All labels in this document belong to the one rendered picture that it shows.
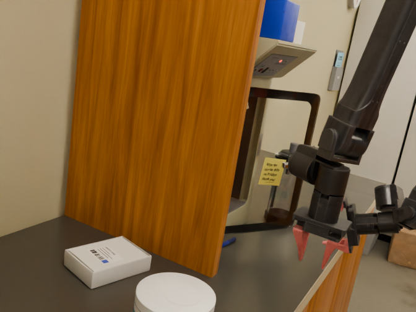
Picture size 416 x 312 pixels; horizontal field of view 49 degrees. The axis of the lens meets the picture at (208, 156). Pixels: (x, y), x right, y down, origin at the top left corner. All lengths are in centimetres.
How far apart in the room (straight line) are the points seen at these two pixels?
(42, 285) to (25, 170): 35
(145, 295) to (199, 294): 9
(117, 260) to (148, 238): 15
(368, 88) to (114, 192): 70
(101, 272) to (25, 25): 60
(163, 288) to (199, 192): 36
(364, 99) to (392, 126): 330
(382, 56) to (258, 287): 60
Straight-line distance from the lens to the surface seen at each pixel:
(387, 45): 84
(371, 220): 128
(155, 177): 114
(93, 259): 107
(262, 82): 132
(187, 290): 77
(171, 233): 115
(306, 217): 89
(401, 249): 395
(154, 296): 75
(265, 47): 106
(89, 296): 101
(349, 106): 85
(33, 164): 129
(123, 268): 106
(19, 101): 121
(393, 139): 415
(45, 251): 118
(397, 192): 130
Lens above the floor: 149
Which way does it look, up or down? 14 degrees down
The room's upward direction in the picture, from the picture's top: 9 degrees clockwise
